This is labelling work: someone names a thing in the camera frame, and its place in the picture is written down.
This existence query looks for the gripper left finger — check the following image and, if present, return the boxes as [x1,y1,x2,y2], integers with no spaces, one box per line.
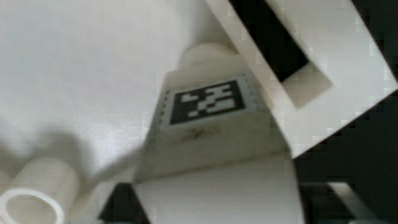
[98,183,151,224]

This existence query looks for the white square tabletop part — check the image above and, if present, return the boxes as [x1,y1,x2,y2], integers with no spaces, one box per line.
[0,0,398,224]

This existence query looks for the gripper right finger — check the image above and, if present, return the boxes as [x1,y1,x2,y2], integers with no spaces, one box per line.
[301,182,386,224]

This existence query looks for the white table leg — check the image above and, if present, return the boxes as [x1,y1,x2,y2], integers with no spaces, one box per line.
[134,43,306,224]

